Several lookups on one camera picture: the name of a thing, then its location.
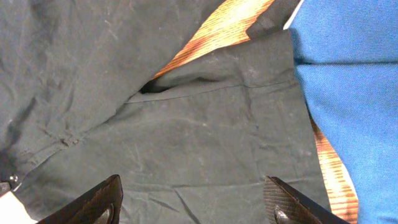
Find blue shirt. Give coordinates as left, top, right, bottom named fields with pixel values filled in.
left=290, top=0, right=397, bottom=223

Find black garment under pile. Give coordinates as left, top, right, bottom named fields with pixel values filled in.
left=246, top=0, right=300, bottom=39

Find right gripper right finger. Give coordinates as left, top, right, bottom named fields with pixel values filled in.
left=263, top=176, right=348, bottom=224

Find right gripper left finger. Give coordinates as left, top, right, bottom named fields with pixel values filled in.
left=37, top=174, right=123, bottom=224

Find black shorts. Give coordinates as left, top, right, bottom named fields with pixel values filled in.
left=1, top=0, right=330, bottom=223

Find white garment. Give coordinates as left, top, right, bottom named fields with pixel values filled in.
left=283, top=0, right=304, bottom=30

